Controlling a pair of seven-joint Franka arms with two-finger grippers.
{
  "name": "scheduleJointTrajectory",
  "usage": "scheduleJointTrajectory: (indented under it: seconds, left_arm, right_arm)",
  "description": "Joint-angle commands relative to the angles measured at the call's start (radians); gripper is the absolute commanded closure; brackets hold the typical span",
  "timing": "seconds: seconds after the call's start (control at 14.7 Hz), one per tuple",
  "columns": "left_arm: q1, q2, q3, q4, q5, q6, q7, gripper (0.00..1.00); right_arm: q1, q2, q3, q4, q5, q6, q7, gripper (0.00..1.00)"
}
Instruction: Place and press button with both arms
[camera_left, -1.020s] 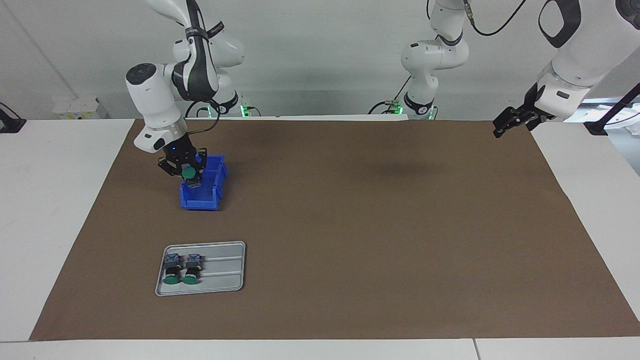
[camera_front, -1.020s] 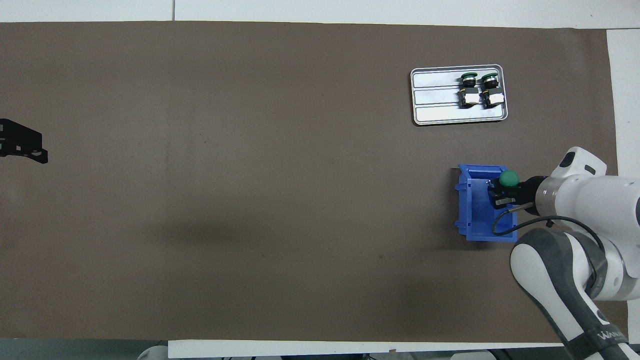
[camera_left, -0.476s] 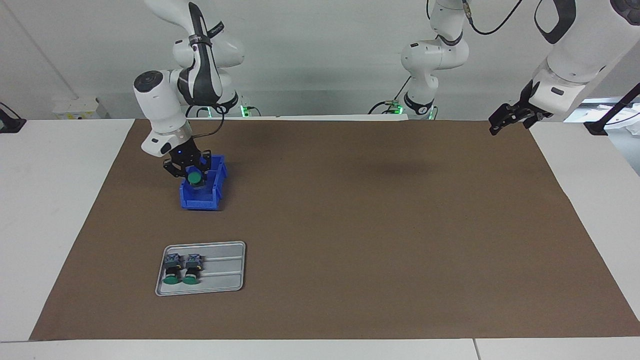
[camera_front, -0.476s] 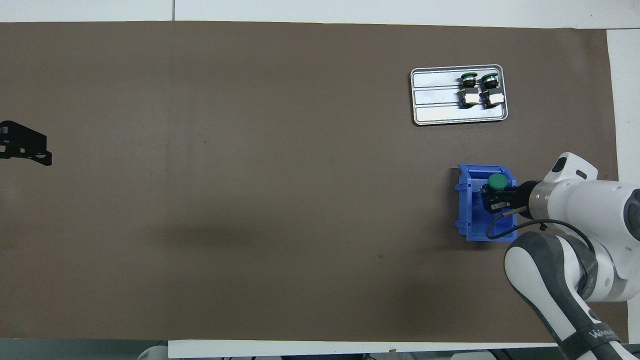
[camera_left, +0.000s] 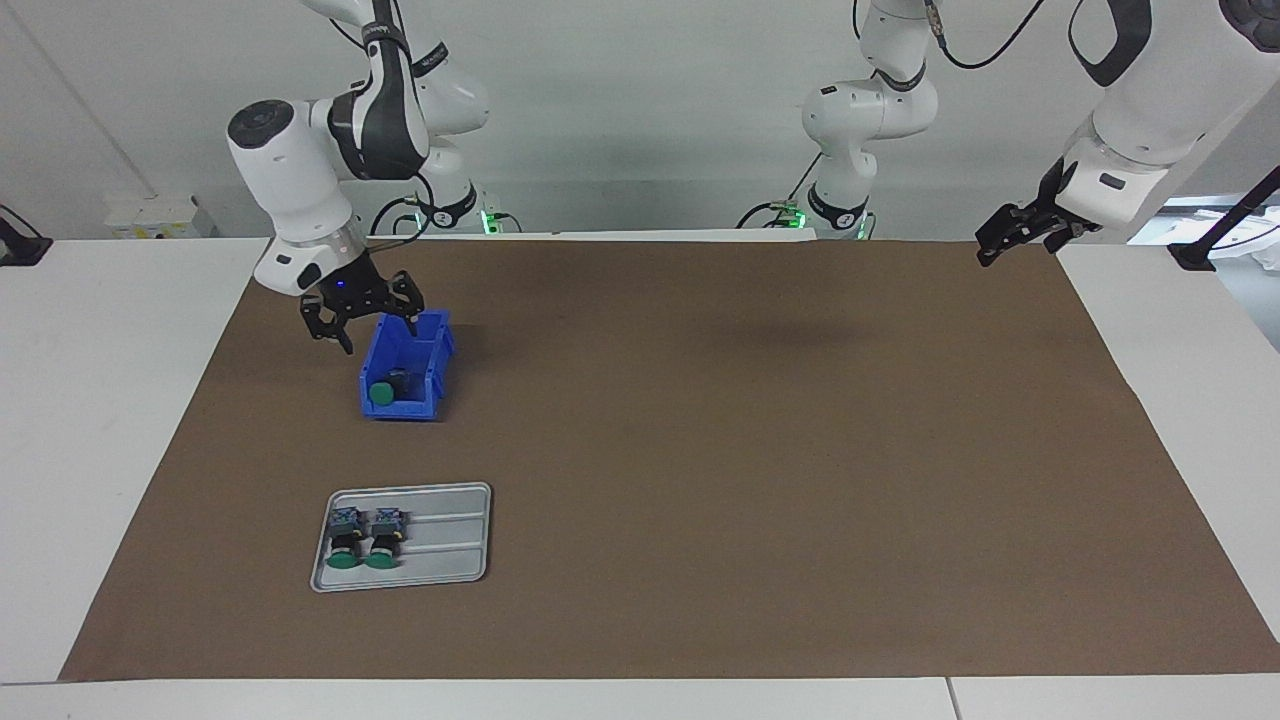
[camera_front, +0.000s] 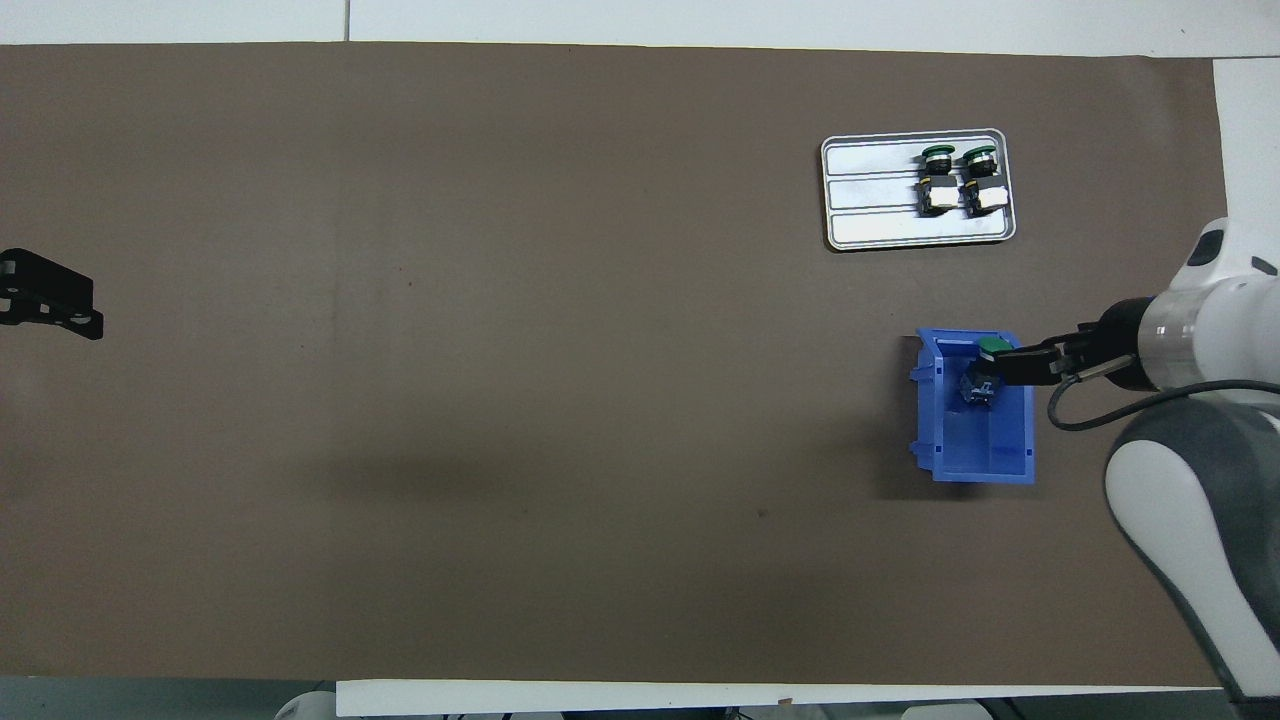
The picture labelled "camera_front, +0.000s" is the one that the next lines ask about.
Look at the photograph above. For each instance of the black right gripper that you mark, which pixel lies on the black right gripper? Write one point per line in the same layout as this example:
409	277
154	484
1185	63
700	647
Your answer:
1120	345

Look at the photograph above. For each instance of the green push button grey block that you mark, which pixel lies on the green push button grey block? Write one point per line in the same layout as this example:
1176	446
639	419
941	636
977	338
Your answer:
978	390

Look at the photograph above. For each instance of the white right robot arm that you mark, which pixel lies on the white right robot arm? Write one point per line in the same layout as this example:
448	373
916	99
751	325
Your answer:
1200	520

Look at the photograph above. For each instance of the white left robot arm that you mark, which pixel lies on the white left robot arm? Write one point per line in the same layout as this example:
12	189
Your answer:
305	708

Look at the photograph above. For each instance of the green push button white block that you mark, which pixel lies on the green push button white block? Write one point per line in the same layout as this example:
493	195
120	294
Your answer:
937	195
985	195

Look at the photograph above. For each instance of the blue plastic storage bin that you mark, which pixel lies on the blue plastic storage bin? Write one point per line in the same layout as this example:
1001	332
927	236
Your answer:
985	450

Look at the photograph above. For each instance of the silver metal tray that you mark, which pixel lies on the silver metal tray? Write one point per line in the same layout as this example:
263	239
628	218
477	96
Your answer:
870	215

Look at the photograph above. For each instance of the brown paper table mat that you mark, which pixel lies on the brown paper table mat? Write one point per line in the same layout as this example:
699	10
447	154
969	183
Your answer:
500	450

